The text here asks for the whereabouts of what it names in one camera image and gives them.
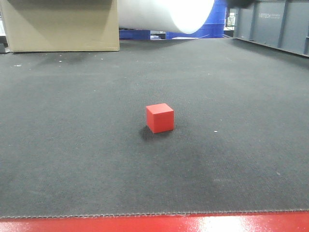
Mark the red magnetic cube block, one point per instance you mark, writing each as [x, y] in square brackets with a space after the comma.
[159, 118]

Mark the dark grey fabric mat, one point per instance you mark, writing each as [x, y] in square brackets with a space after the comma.
[74, 139]

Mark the white foam roll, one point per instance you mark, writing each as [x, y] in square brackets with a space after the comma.
[164, 14]

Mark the blue plastic crate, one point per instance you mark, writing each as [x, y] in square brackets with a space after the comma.
[193, 29]

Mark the large cardboard box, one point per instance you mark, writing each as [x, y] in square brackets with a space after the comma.
[60, 25]

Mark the grey plastic crate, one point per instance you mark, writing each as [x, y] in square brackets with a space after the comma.
[280, 24]

